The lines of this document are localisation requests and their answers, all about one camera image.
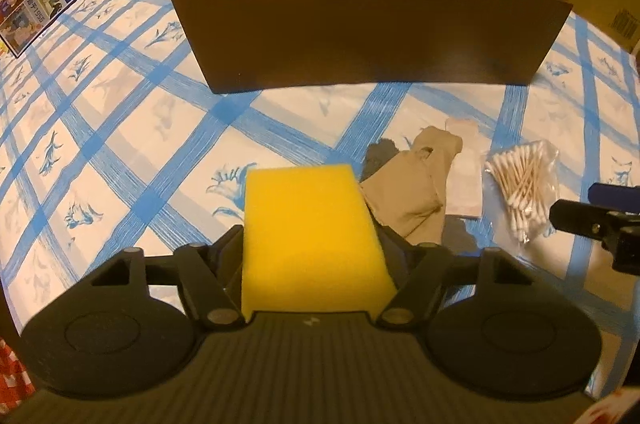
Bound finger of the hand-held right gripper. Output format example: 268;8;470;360
587;183;640;205
549;199;640;276

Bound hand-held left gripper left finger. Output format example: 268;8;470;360
87;224;248;331

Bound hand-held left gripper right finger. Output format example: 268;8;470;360
375;226;536;331

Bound yellow sponge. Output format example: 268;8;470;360
241;164;398;322

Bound beige sock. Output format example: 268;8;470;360
359;126;463;237

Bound brown cardboard box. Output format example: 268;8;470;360
169;0;574;95

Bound clear bag of cotton swabs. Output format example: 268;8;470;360
482;139;560;245

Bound blue checked bedsheet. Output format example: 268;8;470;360
0;0;640;400

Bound red checked cloth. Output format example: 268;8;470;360
0;336;36;410

